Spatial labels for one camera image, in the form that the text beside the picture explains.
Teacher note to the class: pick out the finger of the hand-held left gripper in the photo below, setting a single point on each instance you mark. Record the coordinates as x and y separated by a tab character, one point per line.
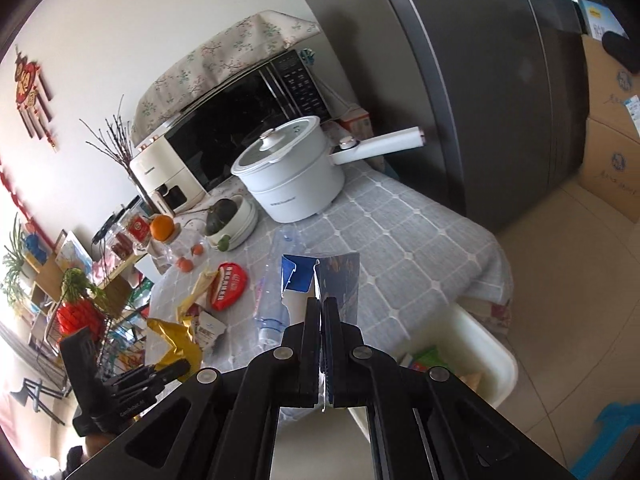
135	376
175	371

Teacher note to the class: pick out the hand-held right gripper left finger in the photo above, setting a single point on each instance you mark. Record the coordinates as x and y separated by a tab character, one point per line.
311	350

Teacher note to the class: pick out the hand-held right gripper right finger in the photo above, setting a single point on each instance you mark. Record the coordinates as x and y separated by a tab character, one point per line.
332	350

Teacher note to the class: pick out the yellow wrapper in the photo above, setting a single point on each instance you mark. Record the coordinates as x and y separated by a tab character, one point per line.
175	342

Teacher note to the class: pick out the dark blue packet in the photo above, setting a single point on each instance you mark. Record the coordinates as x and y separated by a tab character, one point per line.
342	280

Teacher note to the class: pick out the green snack bag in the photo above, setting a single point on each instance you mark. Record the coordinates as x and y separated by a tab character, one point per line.
431	358

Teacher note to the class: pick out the white plastic bin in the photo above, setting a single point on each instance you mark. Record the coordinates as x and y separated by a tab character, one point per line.
495	360

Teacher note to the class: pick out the red plastic bag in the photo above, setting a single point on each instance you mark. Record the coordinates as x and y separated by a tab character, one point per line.
80	320

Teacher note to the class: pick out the small white snack packet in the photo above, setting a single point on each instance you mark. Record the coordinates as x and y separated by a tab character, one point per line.
210	330

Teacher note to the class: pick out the dark folding chair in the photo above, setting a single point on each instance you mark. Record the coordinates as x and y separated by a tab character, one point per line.
37	400

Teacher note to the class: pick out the clear plastic bottle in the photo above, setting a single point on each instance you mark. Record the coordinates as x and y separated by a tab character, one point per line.
275	300

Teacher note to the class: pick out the pale yellow bread packet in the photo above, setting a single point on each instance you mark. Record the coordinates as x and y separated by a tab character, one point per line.
200	290

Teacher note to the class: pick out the red oval snack packet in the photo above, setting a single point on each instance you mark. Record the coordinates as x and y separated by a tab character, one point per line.
227	285

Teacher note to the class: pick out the wooden shelf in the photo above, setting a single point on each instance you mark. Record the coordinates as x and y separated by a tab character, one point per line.
55	270

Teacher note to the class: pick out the small tangerine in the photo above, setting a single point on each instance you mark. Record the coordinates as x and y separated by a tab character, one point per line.
185	264
198	249

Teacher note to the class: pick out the grey checked tablecloth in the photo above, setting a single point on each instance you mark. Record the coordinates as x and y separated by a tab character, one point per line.
400	260

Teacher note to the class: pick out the glass jar with wooden lid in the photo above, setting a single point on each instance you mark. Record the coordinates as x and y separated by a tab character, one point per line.
165	252

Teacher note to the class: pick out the red label glass jar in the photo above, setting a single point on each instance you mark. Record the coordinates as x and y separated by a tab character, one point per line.
137	230
121	245

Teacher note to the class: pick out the potted green plant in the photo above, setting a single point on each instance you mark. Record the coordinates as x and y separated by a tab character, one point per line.
15	260

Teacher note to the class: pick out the cream ceramic bowl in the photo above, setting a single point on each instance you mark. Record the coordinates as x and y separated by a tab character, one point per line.
245	222

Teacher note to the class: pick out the large orange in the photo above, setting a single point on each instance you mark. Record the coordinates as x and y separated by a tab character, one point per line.
162	226

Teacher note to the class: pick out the white electric pot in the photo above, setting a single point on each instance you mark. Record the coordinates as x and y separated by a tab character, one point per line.
295	192

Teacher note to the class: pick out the dark green squash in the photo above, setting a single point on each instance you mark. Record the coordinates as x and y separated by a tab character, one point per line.
220	217

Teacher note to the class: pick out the cream air fryer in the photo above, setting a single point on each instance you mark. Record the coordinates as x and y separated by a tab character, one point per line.
155	177

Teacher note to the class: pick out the glass pot lid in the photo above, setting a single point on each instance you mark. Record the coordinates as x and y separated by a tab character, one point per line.
275	145

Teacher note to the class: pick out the black microwave oven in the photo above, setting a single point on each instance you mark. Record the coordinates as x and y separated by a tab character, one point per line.
225	130

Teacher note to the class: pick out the bundle of bare twigs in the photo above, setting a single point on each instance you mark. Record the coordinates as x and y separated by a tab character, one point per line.
117	135

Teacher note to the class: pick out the grey refrigerator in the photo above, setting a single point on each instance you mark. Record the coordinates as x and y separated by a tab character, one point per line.
450	85

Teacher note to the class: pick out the blue plastic stool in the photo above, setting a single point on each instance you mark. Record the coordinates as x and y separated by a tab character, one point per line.
612	440

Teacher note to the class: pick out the floral cloth cover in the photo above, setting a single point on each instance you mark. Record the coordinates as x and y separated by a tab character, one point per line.
225	55

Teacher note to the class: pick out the brown cardboard box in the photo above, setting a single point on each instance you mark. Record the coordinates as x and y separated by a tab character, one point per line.
610	80
612	170

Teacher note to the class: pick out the blue white box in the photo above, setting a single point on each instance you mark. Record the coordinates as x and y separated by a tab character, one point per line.
602	20

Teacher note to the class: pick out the red knot wall decoration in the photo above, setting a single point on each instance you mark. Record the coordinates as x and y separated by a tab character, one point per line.
30	90

